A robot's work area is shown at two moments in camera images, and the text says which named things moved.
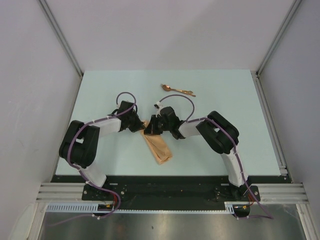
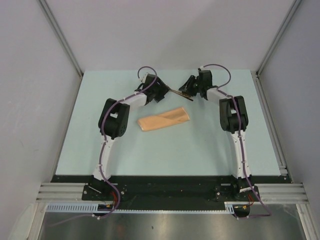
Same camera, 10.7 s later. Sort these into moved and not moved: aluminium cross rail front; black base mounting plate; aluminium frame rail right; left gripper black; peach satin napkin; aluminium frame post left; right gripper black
Moved: peach satin napkin; right gripper black; left gripper black
Not moved: aluminium frame rail right; black base mounting plate; aluminium frame post left; aluminium cross rail front
